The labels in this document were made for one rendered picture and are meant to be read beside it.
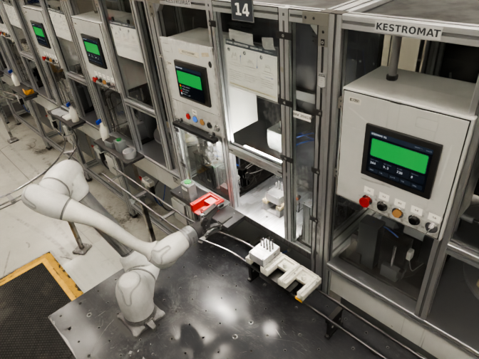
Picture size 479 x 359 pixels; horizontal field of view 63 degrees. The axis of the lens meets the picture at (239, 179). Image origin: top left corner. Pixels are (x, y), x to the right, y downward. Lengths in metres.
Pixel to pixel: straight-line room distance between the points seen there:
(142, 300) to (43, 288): 1.68
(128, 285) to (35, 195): 0.57
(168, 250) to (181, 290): 0.51
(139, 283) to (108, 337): 0.34
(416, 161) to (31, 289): 3.02
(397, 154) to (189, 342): 1.26
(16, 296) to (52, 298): 0.31
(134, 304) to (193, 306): 0.32
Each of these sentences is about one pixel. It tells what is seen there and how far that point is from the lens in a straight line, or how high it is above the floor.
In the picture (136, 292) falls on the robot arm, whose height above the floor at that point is 0.92.
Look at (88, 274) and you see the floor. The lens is 3.48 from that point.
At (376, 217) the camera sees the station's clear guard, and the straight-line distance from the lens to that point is 1.63.
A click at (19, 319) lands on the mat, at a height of 0.01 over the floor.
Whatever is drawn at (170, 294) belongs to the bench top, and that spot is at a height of 0.68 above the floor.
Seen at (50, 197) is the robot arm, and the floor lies 1.43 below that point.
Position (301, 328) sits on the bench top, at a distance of 1.99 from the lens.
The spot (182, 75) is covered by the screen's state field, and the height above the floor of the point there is 1.66.
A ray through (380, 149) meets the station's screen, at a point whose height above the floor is 1.63.
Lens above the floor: 2.32
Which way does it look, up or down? 34 degrees down
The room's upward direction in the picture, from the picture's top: 6 degrees counter-clockwise
